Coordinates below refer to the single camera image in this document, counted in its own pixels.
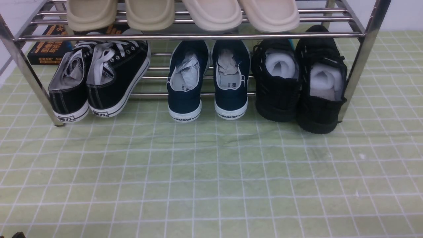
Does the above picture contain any cream slipper far right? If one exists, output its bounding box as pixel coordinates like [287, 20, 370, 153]
[239, 0, 300, 32]

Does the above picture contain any right navy blue sneaker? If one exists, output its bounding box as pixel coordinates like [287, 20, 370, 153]
[211, 40, 251, 120]

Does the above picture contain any black knit shoe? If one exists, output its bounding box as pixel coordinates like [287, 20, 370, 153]
[295, 37, 348, 135]
[251, 39, 302, 122]

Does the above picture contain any left black knit shoe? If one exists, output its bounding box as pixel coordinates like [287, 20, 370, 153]
[251, 39, 302, 122]

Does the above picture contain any left navy blue sneaker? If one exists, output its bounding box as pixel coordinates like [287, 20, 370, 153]
[166, 40, 210, 123]

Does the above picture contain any olive beige slipper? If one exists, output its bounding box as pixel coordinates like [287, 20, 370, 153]
[66, 0, 118, 31]
[125, 0, 175, 31]

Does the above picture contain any cream slipper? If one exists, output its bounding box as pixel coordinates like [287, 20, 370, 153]
[239, 0, 300, 32]
[182, 0, 243, 31]

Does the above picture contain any navy blue sneaker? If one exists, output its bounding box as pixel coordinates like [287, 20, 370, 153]
[166, 40, 210, 123]
[211, 40, 251, 120]

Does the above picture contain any right black knit shoe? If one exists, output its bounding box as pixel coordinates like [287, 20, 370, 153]
[295, 37, 348, 135]

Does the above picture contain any olive beige slipper far left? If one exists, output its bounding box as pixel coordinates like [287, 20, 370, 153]
[66, 0, 118, 31]

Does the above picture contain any silver metal shoe rack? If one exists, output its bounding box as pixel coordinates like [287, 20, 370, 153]
[1, 0, 391, 128]

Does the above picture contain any green checked tablecloth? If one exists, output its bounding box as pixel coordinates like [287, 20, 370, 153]
[0, 31, 422, 238]

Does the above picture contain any black canvas sneaker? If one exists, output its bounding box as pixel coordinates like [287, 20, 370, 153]
[48, 41, 97, 123]
[86, 40, 151, 118]

